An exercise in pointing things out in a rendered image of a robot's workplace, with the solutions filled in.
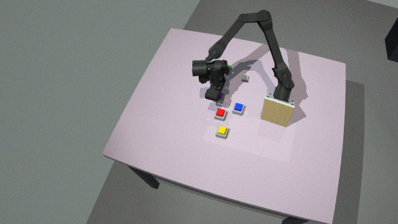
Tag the red button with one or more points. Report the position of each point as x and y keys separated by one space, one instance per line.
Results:
x=220 y=114

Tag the yellow button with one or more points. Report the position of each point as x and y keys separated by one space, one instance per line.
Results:
x=222 y=132

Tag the purple button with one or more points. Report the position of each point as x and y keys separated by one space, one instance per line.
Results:
x=221 y=99

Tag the blue button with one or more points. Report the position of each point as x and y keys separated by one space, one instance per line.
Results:
x=238 y=109

